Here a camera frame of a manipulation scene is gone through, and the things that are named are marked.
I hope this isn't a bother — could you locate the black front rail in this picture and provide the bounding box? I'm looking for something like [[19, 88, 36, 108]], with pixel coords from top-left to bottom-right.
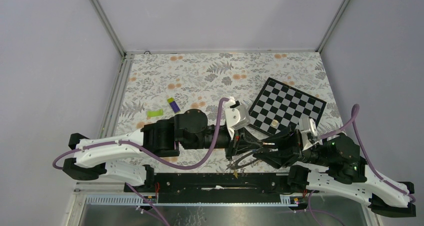
[[134, 173, 309, 193]]

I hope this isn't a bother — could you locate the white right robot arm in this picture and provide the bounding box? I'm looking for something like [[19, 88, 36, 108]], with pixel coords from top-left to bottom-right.
[[253, 117, 416, 218]]

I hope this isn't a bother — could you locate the purple yellow marker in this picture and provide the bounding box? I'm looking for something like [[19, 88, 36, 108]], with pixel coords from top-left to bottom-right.
[[167, 98, 181, 114]]

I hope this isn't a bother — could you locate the white chess piece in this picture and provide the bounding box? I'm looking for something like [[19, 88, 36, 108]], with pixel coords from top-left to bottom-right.
[[271, 120, 279, 127]]

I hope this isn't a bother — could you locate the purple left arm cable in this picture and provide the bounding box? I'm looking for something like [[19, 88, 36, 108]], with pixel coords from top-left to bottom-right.
[[51, 96, 238, 226]]

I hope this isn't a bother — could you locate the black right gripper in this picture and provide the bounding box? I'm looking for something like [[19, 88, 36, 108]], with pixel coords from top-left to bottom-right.
[[250, 123, 332, 169]]

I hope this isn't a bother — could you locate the green marker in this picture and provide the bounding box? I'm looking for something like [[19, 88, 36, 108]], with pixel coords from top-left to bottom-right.
[[146, 109, 164, 117]]

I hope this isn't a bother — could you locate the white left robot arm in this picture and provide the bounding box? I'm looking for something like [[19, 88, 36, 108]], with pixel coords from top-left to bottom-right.
[[52, 98, 262, 192]]

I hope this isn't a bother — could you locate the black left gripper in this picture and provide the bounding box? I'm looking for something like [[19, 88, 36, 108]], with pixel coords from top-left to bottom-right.
[[183, 126, 263, 162]]

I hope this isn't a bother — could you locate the black white chessboard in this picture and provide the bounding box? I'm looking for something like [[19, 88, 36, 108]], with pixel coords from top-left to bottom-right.
[[248, 78, 327, 136]]

